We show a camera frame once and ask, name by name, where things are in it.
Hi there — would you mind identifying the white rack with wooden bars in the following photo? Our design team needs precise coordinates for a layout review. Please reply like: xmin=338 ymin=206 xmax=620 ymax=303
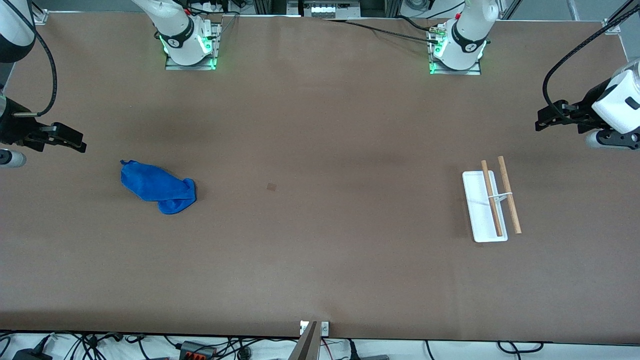
xmin=462 ymin=155 xmax=523 ymax=244

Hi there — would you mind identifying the looped black cable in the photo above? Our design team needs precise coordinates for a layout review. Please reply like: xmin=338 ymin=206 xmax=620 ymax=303
xmin=497 ymin=341 xmax=545 ymax=355

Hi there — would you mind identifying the black box with orange connectors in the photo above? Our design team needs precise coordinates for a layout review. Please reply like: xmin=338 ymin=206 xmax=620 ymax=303
xmin=179 ymin=341 xmax=217 ymax=360

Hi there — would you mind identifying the white power strip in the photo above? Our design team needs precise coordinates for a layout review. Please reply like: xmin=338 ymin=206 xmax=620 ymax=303
xmin=302 ymin=0 xmax=361 ymax=19

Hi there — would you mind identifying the blue towel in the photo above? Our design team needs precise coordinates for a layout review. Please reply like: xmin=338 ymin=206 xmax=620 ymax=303
xmin=120 ymin=159 xmax=197 ymax=215

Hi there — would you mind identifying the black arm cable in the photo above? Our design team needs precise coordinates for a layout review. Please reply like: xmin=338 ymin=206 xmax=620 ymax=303
xmin=542 ymin=2 xmax=640 ymax=121
xmin=12 ymin=22 xmax=58 ymax=118

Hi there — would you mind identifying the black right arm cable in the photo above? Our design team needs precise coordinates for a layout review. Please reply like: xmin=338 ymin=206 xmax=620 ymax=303
xmin=12 ymin=22 xmax=58 ymax=118

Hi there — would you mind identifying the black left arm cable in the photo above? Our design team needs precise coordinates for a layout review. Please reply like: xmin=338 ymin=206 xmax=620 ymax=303
xmin=542 ymin=2 xmax=640 ymax=121

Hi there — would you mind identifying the aluminium camera post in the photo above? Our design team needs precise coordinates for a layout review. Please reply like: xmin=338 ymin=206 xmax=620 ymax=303
xmin=289 ymin=321 xmax=321 ymax=360

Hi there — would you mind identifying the thin red wire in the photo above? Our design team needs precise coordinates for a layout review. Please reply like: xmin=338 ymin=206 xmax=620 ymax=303
xmin=320 ymin=337 xmax=352 ymax=352

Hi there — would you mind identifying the long thin black cable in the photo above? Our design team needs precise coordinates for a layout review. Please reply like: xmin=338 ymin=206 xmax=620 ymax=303
xmin=325 ymin=19 xmax=443 ymax=45

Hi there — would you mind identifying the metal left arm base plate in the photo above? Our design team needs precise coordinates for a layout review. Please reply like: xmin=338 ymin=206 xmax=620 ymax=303
xmin=429 ymin=22 xmax=483 ymax=76

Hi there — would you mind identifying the short thick black cable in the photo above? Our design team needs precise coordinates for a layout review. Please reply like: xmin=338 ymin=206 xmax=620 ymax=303
xmin=395 ymin=15 xmax=433 ymax=33

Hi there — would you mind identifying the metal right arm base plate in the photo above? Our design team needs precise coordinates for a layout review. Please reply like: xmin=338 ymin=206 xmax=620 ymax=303
xmin=165 ymin=22 xmax=221 ymax=71

